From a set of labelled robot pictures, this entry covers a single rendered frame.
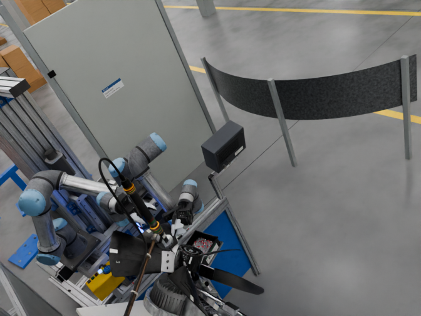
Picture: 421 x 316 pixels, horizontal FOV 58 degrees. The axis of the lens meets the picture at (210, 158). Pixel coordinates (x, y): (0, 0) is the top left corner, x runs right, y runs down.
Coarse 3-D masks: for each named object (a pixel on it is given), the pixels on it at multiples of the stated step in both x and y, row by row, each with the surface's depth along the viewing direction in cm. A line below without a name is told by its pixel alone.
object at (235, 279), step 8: (216, 272) 166; (224, 272) 162; (216, 280) 170; (224, 280) 168; (232, 280) 166; (240, 280) 162; (248, 280) 156; (240, 288) 170; (248, 288) 167; (256, 288) 162
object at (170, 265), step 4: (164, 252) 166; (168, 252) 167; (172, 252) 168; (164, 256) 165; (168, 256) 166; (172, 256) 167; (164, 260) 165; (172, 260) 166; (164, 264) 164; (168, 264) 165; (172, 264) 166; (164, 268) 163; (168, 268) 164; (172, 268) 165; (168, 272) 163; (172, 272) 164
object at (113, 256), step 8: (120, 232) 164; (112, 240) 158; (120, 240) 160; (128, 240) 162; (136, 240) 163; (112, 248) 155; (120, 248) 157; (128, 248) 159; (136, 248) 160; (144, 248) 162; (160, 248) 166; (112, 256) 152; (120, 256) 154; (128, 256) 156; (136, 256) 158; (152, 256) 162; (160, 256) 164; (112, 264) 150; (128, 264) 154; (136, 264) 156; (152, 264) 160; (160, 264) 162; (112, 272) 148; (120, 272) 150; (128, 272) 152; (136, 272) 154; (152, 272) 159; (160, 272) 161
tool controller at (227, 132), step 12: (216, 132) 226; (228, 132) 224; (240, 132) 225; (204, 144) 221; (216, 144) 220; (228, 144) 222; (240, 144) 232; (204, 156) 227; (216, 156) 219; (228, 156) 227; (216, 168) 226
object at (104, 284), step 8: (96, 272) 200; (104, 272) 198; (96, 280) 196; (104, 280) 194; (112, 280) 196; (120, 280) 200; (96, 288) 192; (104, 288) 194; (112, 288) 198; (96, 296) 193; (104, 296) 196
